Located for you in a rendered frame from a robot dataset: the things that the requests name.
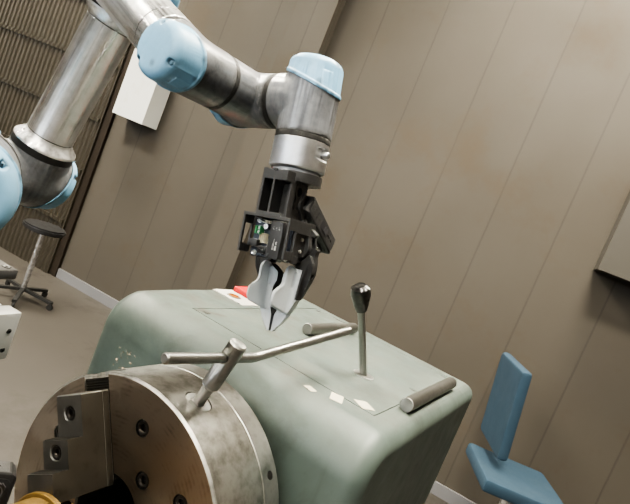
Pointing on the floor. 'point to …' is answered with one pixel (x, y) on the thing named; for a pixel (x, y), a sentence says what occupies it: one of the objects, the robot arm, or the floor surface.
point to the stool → (32, 262)
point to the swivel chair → (534, 484)
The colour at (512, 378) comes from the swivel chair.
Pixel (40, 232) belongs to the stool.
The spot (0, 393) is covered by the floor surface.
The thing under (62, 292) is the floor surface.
